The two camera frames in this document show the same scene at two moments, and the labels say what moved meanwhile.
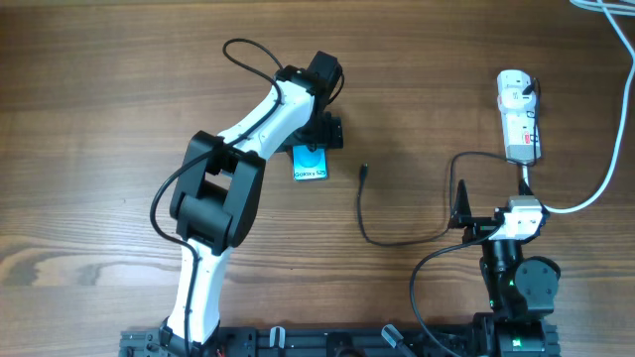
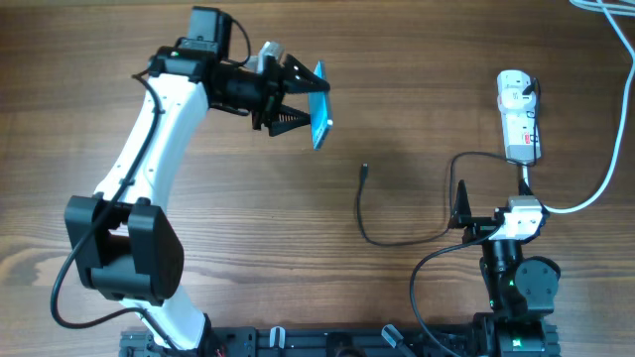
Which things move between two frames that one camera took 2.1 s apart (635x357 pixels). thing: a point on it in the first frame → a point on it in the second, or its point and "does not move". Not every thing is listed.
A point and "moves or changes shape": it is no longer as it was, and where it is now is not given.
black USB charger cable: x=450 y=179 does not move
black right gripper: x=462 y=217 does not move
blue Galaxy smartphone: x=308 y=165 moves or changes shape
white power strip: x=521 y=143 does not move
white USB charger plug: x=513 y=98 does not move
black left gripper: x=330 y=134 → x=274 y=93
